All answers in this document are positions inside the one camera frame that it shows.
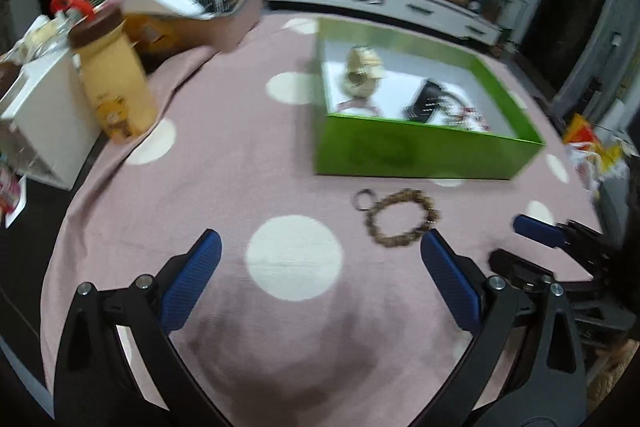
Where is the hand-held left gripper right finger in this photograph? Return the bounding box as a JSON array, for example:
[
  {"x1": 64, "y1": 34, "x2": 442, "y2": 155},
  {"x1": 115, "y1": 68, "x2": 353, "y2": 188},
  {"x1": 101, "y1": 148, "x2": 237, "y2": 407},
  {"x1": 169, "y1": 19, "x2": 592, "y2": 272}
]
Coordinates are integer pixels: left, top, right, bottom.
[{"x1": 407, "y1": 228, "x2": 588, "y2": 427}]

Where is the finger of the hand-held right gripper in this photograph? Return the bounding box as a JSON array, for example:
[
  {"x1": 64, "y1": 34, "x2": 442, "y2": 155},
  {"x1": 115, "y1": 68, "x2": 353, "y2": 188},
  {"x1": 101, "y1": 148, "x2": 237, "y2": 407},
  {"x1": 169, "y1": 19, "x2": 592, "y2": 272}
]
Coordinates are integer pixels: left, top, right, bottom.
[
  {"x1": 512, "y1": 214, "x2": 608, "y2": 258},
  {"x1": 487, "y1": 248, "x2": 557, "y2": 290}
]

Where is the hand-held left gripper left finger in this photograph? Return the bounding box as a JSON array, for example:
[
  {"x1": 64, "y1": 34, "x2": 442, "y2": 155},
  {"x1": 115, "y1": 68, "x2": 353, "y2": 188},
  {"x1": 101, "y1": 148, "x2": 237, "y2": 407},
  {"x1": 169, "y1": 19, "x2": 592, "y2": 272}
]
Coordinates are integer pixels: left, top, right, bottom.
[{"x1": 54, "y1": 228, "x2": 236, "y2": 427}]

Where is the brown bead bracelet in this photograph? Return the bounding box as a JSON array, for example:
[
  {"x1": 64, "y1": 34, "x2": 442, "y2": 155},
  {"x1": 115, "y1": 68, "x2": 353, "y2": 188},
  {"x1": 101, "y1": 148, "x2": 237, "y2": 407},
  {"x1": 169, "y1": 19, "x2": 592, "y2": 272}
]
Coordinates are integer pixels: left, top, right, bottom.
[{"x1": 365, "y1": 188, "x2": 442, "y2": 249}]

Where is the small dark ring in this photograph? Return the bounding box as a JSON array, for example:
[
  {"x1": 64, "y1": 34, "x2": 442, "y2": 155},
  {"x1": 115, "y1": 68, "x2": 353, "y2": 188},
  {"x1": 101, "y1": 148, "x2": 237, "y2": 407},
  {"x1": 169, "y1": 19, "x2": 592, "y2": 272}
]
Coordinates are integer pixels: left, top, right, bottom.
[{"x1": 354, "y1": 188, "x2": 377, "y2": 212}]

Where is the red and white bead bracelet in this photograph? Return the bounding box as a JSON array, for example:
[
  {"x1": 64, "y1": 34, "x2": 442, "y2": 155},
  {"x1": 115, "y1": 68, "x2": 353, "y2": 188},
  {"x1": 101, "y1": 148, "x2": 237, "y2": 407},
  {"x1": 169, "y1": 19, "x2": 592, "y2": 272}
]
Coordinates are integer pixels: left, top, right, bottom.
[{"x1": 452, "y1": 106, "x2": 493, "y2": 132}]

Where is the green cardboard box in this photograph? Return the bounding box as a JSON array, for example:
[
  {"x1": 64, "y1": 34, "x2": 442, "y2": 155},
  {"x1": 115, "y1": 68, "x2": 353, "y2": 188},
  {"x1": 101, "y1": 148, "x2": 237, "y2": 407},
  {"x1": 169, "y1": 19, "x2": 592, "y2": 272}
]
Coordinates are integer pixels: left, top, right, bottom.
[{"x1": 313, "y1": 18, "x2": 546, "y2": 181}]

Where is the black wristwatch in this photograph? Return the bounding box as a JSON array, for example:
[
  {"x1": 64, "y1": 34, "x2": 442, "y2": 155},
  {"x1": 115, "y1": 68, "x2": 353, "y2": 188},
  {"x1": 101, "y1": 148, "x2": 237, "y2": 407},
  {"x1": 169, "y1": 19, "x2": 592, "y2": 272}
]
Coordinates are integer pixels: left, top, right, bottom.
[{"x1": 402, "y1": 78, "x2": 468, "y2": 125}]

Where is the pink bead bracelet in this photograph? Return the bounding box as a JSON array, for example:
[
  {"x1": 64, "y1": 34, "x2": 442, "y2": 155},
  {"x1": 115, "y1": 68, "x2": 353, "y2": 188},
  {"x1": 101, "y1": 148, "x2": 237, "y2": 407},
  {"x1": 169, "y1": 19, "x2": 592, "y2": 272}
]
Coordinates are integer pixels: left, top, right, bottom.
[{"x1": 335, "y1": 99, "x2": 381, "y2": 116}]

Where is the white plastic bag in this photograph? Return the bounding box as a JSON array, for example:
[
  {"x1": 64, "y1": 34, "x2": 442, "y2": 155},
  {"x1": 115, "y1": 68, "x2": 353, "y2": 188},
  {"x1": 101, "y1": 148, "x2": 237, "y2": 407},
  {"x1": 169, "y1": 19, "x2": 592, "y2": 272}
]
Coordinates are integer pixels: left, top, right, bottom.
[{"x1": 565, "y1": 139, "x2": 616, "y2": 188}]

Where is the pink polka dot tablecloth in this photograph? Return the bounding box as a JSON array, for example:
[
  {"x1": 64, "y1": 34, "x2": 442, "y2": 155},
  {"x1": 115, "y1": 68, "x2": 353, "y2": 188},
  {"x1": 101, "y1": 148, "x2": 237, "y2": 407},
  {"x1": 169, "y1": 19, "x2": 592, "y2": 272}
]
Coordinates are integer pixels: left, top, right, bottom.
[{"x1": 40, "y1": 9, "x2": 601, "y2": 427}]

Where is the yellow orange bag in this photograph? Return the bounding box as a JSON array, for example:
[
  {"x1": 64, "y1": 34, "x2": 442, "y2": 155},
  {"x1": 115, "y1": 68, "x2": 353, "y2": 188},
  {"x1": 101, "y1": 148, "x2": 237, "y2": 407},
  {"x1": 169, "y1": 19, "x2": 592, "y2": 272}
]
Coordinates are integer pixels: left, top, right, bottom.
[{"x1": 565, "y1": 113, "x2": 601, "y2": 142}]

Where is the red packet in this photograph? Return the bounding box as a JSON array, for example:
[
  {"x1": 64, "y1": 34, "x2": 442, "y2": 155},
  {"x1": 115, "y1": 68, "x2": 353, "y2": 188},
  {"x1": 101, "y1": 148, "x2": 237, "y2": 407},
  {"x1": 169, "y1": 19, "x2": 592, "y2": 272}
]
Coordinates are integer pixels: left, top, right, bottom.
[{"x1": 0, "y1": 167, "x2": 23, "y2": 212}]

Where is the yellow bear bottle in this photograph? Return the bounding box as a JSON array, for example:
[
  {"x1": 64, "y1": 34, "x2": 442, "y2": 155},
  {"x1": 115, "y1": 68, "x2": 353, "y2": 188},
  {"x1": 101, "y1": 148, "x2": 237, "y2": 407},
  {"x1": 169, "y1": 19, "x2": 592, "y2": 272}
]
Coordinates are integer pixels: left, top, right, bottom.
[{"x1": 50, "y1": 0, "x2": 160, "y2": 144}]

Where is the white drawer organizer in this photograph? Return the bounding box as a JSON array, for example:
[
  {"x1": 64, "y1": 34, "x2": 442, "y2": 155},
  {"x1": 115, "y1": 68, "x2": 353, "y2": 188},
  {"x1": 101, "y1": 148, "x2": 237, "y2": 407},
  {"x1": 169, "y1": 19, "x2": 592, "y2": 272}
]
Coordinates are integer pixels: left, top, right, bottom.
[{"x1": 0, "y1": 52, "x2": 103, "y2": 192}]

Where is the potted plant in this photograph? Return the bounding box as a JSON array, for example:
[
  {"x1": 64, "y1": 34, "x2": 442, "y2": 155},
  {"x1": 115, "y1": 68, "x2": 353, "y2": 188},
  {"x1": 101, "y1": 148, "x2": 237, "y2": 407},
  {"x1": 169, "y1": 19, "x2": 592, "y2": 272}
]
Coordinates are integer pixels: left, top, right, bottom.
[{"x1": 482, "y1": 0, "x2": 516, "y2": 22}]

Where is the cream wristwatch on stand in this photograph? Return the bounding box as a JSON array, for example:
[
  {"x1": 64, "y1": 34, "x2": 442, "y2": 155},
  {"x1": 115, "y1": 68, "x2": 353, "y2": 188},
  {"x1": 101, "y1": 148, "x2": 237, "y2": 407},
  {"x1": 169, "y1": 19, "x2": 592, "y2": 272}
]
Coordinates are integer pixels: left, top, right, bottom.
[{"x1": 340, "y1": 46, "x2": 385, "y2": 100}]

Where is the beige storage box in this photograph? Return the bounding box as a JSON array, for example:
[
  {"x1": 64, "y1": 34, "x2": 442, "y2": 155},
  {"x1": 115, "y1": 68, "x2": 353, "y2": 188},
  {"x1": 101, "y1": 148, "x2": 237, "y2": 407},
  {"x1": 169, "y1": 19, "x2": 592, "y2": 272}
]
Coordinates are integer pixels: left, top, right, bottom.
[{"x1": 122, "y1": 0, "x2": 268, "y2": 54}]

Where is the brown round object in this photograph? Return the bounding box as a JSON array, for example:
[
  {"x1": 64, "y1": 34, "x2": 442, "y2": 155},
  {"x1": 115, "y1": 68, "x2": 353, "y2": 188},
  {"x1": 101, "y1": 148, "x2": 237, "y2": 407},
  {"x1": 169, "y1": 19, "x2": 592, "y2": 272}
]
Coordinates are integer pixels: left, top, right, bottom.
[{"x1": 0, "y1": 59, "x2": 23, "y2": 92}]

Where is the clear bag of food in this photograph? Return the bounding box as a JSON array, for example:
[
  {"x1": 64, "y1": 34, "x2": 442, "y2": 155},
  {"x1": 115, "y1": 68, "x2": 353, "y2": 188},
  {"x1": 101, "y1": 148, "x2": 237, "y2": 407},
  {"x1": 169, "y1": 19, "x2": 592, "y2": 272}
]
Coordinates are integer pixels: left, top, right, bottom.
[{"x1": 15, "y1": 14, "x2": 66, "y2": 58}]

